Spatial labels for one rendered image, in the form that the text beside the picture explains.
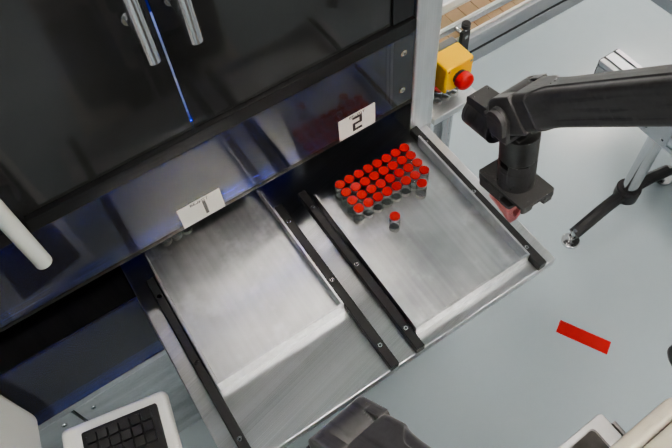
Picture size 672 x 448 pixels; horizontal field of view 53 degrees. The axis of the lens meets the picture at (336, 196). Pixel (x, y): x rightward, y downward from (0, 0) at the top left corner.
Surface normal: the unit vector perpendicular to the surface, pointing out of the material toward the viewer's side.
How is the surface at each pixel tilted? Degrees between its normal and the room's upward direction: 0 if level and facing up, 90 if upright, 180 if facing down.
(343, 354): 0
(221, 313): 0
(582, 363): 0
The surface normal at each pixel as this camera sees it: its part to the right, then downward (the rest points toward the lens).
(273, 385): -0.06, -0.55
